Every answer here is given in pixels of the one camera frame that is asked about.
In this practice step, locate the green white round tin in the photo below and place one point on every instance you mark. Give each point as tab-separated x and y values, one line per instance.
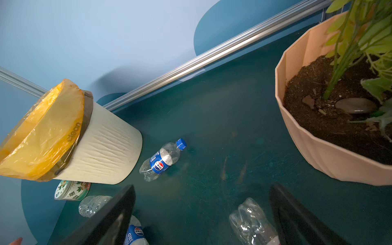
72	190

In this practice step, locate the clear bottle blue text label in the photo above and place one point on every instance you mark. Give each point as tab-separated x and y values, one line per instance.
251	226

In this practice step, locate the pepsi bottle blue cap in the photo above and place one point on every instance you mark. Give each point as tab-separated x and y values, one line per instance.
165	157

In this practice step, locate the white bin orange liner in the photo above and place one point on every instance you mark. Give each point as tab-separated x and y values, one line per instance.
66	135

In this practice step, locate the aluminium frame rail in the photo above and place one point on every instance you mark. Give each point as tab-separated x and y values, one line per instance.
244	39

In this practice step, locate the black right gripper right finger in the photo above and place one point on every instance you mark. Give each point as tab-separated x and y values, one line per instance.
295	224

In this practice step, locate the artificial green white plant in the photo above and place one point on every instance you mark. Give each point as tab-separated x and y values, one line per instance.
364	32

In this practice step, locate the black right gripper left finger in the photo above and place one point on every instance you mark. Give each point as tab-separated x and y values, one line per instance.
109	225

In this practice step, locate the pink plant pot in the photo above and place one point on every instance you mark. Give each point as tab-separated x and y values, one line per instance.
334	161

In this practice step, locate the grey stone in pot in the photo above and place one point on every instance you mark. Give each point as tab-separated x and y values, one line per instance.
356	105

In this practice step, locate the clear unlabelled bottle white cap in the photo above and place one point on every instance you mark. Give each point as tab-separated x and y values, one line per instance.
92	204

